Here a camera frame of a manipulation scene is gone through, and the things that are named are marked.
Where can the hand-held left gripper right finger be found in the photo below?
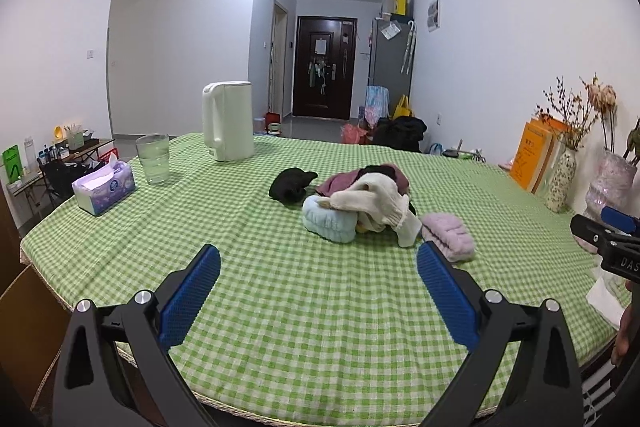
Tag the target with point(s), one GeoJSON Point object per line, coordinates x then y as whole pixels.
{"type": "Point", "coordinates": [445, 297]}

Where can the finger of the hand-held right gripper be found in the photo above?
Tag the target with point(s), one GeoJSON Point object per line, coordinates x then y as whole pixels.
{"type": "Point", "coordinates": [620, 219]}
{"type": "Point", "coordinates": [587, 229]}

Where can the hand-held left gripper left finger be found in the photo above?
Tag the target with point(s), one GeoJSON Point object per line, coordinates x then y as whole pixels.
{"type": "Point", "coordinates": [192, 292]}

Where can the pink fuzzy sock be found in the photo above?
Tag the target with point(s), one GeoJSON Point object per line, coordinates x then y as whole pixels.
{"type": "Point", "coordinates": [584, 246]}
{"type": "Point", "coordinates": [450, 237]}

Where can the cream knit sock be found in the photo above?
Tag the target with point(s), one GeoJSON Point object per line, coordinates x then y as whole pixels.
{"type": "Point", "coordinates": [375, 202]}

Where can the light blue fuzzy sock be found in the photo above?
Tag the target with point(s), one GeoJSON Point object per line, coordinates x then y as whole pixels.
{"type": "Point", "coordinates": [327, 222]}

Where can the plain black sock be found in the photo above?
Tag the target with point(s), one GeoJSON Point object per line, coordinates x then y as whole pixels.
{"type": "Point", "coordinates": [292, 184]}

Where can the mauve towel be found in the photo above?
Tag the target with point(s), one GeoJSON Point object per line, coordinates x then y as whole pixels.
{"type": "Point", "coordinates": [340, 182]}

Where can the person's right hand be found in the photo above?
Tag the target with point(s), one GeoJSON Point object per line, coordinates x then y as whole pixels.
{"type": "Point", "coordinates": [623, 337]}

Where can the pink glass vase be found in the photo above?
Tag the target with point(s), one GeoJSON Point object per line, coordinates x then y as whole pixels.
{"type": "Point", "coordinates": [610, 182]}

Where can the white cloth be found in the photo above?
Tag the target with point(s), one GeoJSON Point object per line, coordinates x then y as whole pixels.
{"type": "Point", "coordinates": [605, 302]}

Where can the floral ceramic vase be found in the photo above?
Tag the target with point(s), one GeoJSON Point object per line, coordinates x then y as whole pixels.
{"type": "Point", "coordinates": [561, 182]}

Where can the orange book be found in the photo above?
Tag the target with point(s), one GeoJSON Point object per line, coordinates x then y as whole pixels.
{"type": "Point", "coordinates": [527, 157]}
{"type": "Point", "coordinates": [557, 129]}

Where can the green checked tablecloth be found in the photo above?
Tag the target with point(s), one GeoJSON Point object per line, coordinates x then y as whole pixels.
{"type": "Point", "coordinates": [300, 307]}

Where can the dried flower branches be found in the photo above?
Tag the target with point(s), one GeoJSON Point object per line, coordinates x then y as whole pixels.
{"type": "Point", "coordinates": [565, 112]}

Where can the pink artificial flowers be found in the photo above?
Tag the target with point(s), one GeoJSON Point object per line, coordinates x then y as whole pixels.
{"type": "Point", "coordinates": [602, 99]}

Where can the purple tissue box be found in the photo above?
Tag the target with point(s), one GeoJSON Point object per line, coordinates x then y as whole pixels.
{"type": "Point", "coordinates": [102, 192]}

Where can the clear drinking glass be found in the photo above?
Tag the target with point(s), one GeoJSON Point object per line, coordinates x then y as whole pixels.
{"type": "Point", "coordinates": [154, 162]}

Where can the small dark pot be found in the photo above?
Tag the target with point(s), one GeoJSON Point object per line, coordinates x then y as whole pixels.
{"type": "Point", "coordinates": [451, 153]}

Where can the red basket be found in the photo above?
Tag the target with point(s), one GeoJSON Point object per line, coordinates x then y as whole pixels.
{"type": "Point", "coordinates": [107, 155]}

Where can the black folding chair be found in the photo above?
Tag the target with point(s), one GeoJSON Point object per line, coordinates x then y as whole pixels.
{"type": "Point", "coordinates": [65, 179]}

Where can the black bag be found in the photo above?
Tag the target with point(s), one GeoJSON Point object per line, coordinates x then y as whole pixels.
{"type": "Point", "coordinates": [400, 133]}

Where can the white electric kettle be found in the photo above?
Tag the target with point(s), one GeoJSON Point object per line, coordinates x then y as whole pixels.
{"type": "Point", "coordinates": [227, 119]}

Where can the folding side table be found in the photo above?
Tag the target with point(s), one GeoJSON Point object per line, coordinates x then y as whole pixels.
{"type": "Point", "coordinates": [95, 144]}

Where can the clear plastic bucket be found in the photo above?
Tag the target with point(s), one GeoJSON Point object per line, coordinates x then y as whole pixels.
{"type": "Point", "coordinates": [259, 126]}

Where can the green bowl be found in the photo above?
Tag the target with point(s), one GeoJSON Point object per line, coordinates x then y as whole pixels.
{"type": "Point", "coordinates": [274, 128]}

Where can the red plastic bag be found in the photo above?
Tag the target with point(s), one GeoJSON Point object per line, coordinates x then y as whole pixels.
{"type": "Point", "coordinates": [356, 133]}

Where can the red container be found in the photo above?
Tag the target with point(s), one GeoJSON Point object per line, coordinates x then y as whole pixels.
{"type": "Point", "coordinates": [273, 118]}

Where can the brown wooden cabinet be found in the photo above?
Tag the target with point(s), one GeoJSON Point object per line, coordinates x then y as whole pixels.
{"type": "Point", "coordinates": [7, 237]}

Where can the yellow bag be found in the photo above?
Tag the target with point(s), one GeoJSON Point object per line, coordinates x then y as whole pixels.
{"type": "Point", "coordinates": [402, 108]}

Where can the green pen holder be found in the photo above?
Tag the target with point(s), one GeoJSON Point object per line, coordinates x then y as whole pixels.
{"type": "Point", "coordinates": [75, 138]}

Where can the striped fabric bag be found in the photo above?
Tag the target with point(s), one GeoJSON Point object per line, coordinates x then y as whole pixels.
{"type": "Point", "coordinates": [377, 107]}

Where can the green paper bag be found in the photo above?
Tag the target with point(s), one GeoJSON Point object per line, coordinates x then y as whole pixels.
{"type": "Point", "coordinates": [12, 167]}

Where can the grey fridge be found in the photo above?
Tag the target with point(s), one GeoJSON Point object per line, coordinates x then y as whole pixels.
{"type": "Point", "coordinates": [392, 62]}

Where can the green hanging items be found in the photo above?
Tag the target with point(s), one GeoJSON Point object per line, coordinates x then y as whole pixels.
{"type": "Point", "coordinates": [316, 77]}

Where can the wooden interior door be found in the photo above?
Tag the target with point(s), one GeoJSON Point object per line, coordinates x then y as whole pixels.
{"type": "Point", "coordinates": [278, 57]}

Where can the white folded umbrella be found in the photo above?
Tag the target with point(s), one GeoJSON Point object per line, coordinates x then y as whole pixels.
{"type": "Point", "coordinates": [408, 47]}

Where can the dark brown entrance door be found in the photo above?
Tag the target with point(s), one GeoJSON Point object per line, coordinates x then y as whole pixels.
{"type": "Point", "coordinates": [325, 72]}

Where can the clear plastic bag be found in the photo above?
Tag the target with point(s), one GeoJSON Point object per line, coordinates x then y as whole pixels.
{"type": "Point", "coordinates": [390, 30]}

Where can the white paper on door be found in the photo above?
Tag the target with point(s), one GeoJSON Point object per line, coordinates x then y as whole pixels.
{"type": "Point", "coordinates": [320, 46]}

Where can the yellow box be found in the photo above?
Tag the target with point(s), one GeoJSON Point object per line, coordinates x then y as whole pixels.
{"type": "Point", "coordinates": [401, 2]}

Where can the wall picture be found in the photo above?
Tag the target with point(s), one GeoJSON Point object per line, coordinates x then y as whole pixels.
{"type": "Point", "coordinates": [434, 13]}

